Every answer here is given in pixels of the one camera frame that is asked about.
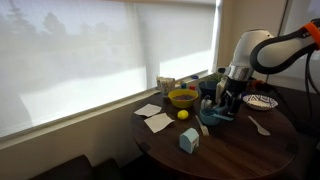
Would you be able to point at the green plant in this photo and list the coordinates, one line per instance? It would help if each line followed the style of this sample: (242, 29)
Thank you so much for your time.
(214, 77)

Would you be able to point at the glass jar with rice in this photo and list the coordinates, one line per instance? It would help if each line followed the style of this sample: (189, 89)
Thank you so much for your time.
(219, 89)

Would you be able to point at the small blue house box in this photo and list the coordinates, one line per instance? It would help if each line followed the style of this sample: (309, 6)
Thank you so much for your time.
(189, 140)

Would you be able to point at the white paper napkin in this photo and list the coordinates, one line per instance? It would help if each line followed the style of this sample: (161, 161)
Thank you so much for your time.
(158, 122)
(148, 110)

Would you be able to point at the blue toy block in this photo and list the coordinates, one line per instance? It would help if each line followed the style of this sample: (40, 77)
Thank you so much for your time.
(183, 85)

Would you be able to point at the patterned paper cup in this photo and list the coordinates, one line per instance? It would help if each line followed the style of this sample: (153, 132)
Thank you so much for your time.
(165, 85)

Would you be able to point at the blue bottle cap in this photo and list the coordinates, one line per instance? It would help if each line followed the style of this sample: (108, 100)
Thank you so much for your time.
(194, 77)

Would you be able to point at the patterned white plate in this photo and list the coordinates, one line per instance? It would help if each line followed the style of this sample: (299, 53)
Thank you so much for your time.
(260, 102)

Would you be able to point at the small teal measuring cup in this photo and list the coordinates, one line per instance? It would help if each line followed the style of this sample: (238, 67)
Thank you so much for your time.
(221, 117)

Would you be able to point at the yellow lemon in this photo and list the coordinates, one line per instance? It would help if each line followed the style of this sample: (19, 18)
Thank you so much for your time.
(183, 114)

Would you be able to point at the white paper napkin far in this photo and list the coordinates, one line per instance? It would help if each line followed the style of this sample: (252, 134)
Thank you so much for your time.
(148, 110)

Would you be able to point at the medium teal measuring cup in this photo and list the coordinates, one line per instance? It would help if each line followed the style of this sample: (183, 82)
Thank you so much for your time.
(218, 108)

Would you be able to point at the small white bottle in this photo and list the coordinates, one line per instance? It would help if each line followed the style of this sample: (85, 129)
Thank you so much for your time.
(206, 102)

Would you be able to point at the yellow bowl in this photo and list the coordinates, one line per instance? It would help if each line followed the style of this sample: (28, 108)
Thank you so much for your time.
(182, 98)

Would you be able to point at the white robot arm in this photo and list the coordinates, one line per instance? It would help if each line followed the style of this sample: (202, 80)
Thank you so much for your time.
(258, 50)

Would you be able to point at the white plastic spoon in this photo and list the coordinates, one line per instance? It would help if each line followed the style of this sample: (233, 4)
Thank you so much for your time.
(260, 129)

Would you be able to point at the white plastic fork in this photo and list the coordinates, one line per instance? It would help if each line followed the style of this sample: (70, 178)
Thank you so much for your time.
(203, 128)

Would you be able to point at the large teal measuring cup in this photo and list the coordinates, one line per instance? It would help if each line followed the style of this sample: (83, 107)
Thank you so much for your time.
(209, 117)

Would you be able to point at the white paper napkin near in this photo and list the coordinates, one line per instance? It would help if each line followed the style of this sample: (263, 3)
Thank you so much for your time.
(158, 122)

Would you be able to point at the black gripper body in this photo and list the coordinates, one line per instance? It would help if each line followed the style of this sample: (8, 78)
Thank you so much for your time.
(233, 93)

